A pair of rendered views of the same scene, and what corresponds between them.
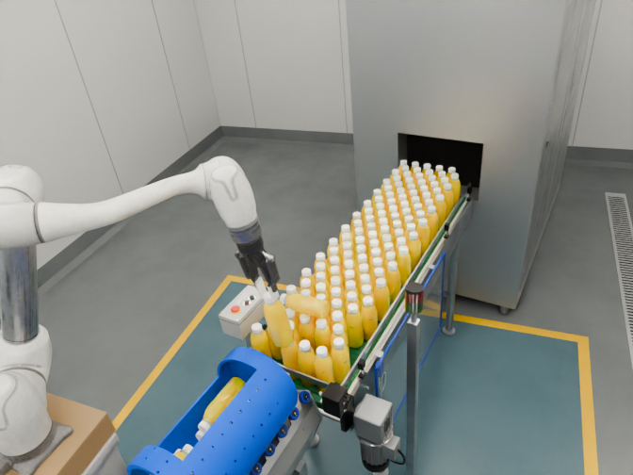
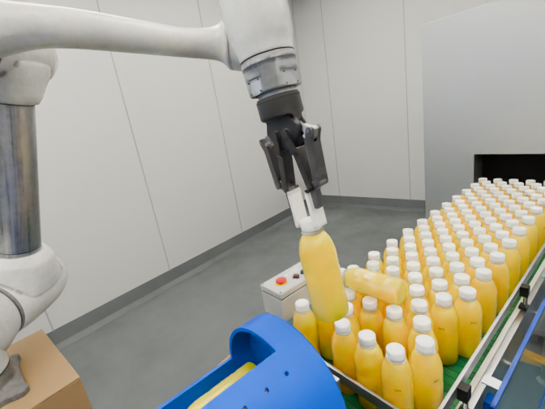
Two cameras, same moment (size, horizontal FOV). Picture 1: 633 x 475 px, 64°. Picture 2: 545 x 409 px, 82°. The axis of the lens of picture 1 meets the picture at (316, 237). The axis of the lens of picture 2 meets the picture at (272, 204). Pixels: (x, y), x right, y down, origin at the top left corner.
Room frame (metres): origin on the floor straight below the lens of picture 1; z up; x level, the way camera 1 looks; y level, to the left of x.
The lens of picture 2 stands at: (0.67, 0.05, 1.61)
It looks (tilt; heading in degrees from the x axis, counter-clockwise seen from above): 16 degrees down; 18
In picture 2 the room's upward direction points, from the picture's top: 9 degrees counter-clockwise
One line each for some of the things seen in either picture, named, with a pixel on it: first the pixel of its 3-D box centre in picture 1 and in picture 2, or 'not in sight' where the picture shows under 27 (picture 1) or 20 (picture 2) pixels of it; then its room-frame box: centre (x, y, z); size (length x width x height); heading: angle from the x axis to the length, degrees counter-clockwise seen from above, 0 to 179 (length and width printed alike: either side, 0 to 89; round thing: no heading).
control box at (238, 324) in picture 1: (245, 311); (294, 288); (1.56, 0.32, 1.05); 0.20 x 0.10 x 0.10; 146
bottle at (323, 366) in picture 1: (324, 369); (397, 387); (1.27, 0.03, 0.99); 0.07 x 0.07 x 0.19
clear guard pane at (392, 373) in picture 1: (413, 344); (531, 382); (1.61, -0.38, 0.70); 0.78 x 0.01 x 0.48; 146
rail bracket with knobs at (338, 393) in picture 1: (334, 401); not in sight; (1.16, 0.00, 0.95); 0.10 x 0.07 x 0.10; 56
